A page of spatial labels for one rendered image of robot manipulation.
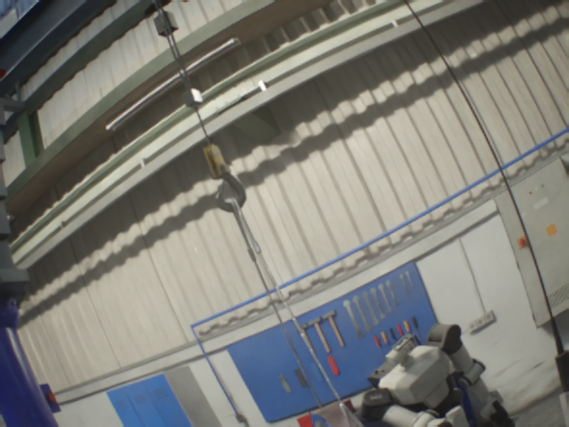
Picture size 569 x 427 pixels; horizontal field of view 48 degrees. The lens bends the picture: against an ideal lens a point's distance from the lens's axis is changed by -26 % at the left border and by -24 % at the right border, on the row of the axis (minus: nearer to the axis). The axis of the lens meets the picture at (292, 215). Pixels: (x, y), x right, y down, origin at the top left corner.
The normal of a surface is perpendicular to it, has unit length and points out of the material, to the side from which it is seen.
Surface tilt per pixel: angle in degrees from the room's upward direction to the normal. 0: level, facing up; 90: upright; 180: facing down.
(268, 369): 90
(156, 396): 90
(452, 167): 90
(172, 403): 90
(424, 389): 106
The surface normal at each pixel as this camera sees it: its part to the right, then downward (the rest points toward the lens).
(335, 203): -0.39, -0.01
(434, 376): 0.39, -0.05
